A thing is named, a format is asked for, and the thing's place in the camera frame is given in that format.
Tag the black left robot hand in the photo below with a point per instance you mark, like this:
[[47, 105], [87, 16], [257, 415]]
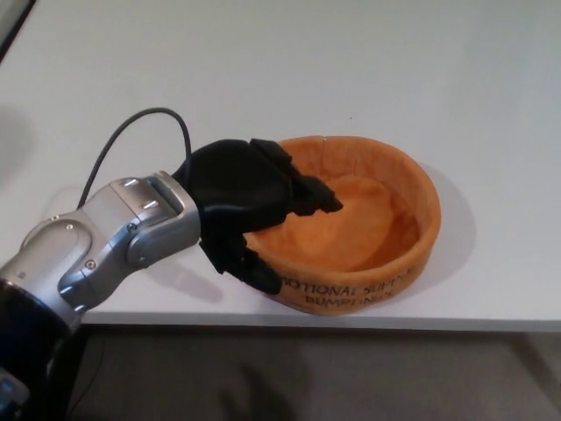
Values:
[[236, 184]]

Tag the orange plush round plate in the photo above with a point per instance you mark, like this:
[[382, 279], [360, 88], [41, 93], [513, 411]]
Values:
[[377, 228]]

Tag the dark table leg frame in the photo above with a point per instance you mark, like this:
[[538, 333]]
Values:
[[74, 377]]

